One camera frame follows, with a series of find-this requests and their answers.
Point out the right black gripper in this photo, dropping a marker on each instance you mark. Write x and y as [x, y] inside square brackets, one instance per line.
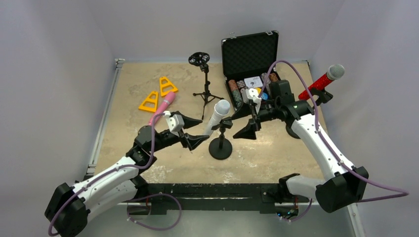
[256, 117]

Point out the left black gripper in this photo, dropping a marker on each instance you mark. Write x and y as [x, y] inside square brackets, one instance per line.
[183, 135]

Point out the white microphone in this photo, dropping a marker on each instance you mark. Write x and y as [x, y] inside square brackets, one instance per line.
[221, 109]

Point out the red glitter microphone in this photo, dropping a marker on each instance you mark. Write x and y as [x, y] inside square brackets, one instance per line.
[333, 73]

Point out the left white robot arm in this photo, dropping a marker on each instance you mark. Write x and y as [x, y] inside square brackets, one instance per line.
[72, 207]

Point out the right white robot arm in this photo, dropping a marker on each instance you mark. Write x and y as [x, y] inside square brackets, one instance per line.
[343, 183]

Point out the yellow triangle stand near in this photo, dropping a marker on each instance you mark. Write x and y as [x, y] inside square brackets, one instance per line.
[150, 103]

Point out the yellow triangle stand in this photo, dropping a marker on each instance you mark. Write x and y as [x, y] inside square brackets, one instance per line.
[150, 103]
[166, 86]

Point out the yellow triangle stand far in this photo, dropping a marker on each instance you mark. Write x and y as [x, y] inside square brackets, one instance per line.
[166, 86]

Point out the black tripod mic stand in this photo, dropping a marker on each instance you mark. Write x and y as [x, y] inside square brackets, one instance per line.
[200, 59]

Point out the white card deck box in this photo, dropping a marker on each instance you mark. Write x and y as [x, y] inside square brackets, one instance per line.
[253, 82]

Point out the pink microphone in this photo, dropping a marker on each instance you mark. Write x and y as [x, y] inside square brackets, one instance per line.
[168, 99]

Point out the black poker chip case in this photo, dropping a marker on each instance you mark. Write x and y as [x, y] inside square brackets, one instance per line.
[247, 56]

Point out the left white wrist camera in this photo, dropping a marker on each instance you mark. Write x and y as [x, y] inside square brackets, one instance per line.
[174, 121]

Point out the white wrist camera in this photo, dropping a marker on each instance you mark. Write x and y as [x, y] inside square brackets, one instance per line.
[251, 96]
[174, 121]

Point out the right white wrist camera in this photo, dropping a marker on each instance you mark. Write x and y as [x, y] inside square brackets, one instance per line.
[251, 96]

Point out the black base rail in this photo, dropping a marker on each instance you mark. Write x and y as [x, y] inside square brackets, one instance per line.
[263, 198]

